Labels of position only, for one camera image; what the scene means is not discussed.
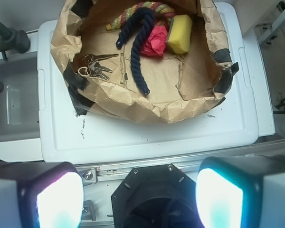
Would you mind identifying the bunch of metal keys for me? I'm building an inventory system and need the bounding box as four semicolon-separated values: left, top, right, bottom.
77;54;119;80

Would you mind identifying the clear plastic bin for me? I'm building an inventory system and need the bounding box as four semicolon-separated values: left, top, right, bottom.
0;52;40;142

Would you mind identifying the crumpled red paper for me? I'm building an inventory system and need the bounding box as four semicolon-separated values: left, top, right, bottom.
141;25;168;57

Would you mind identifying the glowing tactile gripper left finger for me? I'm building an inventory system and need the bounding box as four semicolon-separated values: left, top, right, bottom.
0;161;84;228

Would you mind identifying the dark blue twisted rope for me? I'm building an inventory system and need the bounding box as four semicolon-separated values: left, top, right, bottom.
115;7;155;97

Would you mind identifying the yellow sponge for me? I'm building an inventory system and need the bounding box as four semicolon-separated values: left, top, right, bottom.
166;14;193;54

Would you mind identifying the black octagonal mount plate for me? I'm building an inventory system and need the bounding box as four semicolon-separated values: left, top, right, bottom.
111;164;203;228

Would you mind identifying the grey metal frame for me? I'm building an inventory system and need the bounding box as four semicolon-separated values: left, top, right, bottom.
257;0;285;46

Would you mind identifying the aluminium extrusion rail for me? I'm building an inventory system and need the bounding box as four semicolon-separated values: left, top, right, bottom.
76;139;285;185

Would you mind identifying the white plastic bin lid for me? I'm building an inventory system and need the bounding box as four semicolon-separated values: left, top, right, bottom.
37;2;259;164

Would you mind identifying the crumpled brown paper bag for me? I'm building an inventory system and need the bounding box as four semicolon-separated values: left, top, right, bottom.
51;0;239;124

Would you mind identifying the multicolour braided rope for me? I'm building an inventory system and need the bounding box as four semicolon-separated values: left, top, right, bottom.
106;1;176;31

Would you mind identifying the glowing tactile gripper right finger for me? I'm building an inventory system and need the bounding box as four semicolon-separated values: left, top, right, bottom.
195;155;285;228

